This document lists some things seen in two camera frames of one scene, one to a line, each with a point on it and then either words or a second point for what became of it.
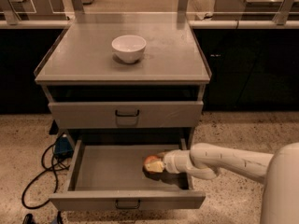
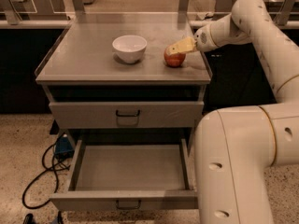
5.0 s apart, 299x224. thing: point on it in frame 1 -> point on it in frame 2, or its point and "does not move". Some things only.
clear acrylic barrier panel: [149, 7] does not move
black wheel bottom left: [29, 219] does not move
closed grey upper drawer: [126, 115] does not move
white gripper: [170, 161] -> [203, 40]
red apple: [151, 159] -> [175, 60]
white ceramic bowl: [129, 48] does not move
